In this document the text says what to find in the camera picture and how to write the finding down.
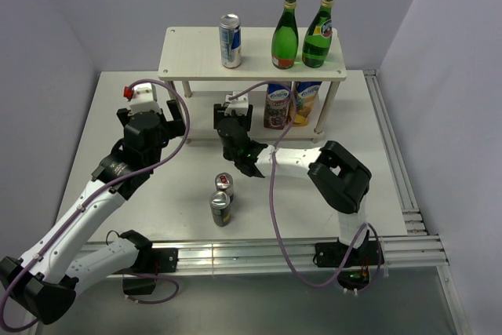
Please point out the small red-top silver can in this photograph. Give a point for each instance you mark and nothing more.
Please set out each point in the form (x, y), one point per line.
(224, 182)

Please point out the orange juice carton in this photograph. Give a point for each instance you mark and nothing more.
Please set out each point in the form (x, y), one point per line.
(305, 96)

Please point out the green bottle with yellow label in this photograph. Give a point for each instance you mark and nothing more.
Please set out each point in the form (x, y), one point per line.
(318, 38)

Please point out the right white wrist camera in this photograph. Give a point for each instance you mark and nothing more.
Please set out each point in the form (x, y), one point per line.
(236, 105)

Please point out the purple juice carton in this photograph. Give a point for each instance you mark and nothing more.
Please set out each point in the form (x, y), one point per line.
(277, 105)

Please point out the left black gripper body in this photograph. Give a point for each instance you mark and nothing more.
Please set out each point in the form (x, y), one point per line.
(165, 132)

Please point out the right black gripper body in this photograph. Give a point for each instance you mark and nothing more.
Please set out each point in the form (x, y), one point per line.
(228, 154)

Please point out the white wooden two-tier shelf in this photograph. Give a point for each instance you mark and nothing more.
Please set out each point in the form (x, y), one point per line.
(191, 55)

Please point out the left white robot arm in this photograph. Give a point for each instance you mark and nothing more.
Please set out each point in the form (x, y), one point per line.
(49, 276)

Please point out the blue silver energy drink can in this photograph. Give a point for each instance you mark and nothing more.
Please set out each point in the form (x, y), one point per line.
(230, 40)

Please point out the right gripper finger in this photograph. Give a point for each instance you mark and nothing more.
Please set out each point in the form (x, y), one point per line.
(246, 120)
(218, 114)

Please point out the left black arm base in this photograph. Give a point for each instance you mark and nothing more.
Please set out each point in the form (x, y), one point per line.
(149, 261)

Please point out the aluminium front rail frame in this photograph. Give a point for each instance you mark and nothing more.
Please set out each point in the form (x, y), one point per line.
(417, 249)

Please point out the aluminium right side rail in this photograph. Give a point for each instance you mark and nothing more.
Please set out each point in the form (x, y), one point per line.
(396, 154)

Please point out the green bottle with red label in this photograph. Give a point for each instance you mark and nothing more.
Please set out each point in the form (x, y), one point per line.
(285, 40)

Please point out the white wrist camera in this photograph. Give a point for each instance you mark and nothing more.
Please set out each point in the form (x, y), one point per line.
(142, 98)
(236, 105)

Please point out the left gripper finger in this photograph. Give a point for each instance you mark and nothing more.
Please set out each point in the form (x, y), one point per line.
(124, 116)
(177, 125)

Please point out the black can with yellow label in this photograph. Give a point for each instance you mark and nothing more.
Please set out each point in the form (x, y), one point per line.
(220, 205)

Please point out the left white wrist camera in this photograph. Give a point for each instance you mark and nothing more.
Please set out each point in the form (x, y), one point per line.
(142, 98)

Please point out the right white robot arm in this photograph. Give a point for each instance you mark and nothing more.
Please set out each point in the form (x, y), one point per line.
(342, 180)

